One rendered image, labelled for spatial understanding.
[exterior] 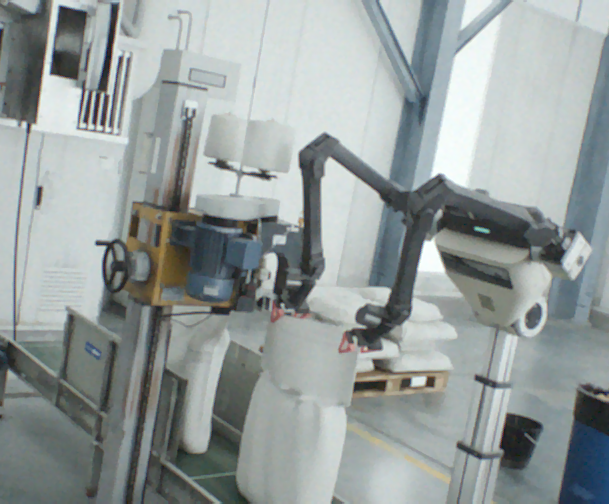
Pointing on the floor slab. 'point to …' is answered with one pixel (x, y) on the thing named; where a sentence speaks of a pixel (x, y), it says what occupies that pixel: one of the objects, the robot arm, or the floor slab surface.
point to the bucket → (519, 440)
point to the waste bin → (602, 448)
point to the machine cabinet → (38, 191)
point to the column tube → (113, 470)
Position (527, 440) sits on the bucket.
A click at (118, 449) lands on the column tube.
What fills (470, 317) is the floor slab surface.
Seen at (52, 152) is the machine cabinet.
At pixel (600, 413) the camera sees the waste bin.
